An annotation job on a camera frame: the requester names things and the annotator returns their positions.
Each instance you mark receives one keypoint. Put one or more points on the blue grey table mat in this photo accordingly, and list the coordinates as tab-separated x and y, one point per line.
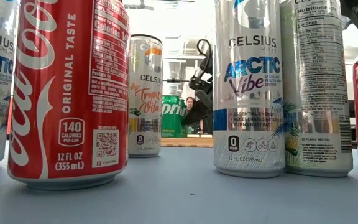
179	202

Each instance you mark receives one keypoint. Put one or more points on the wooden slatted shelf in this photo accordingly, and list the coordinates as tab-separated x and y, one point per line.
191	142

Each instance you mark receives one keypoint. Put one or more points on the white Celsius Tropical Vibe can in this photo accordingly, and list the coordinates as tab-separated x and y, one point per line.
146	93
319	93

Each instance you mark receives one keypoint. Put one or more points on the green Sprite can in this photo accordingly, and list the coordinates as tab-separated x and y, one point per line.
182	107
170	121

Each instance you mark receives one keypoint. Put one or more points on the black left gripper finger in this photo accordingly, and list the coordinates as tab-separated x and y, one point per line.
200	112

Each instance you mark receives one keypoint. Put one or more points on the person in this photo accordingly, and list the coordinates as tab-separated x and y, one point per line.
190	104

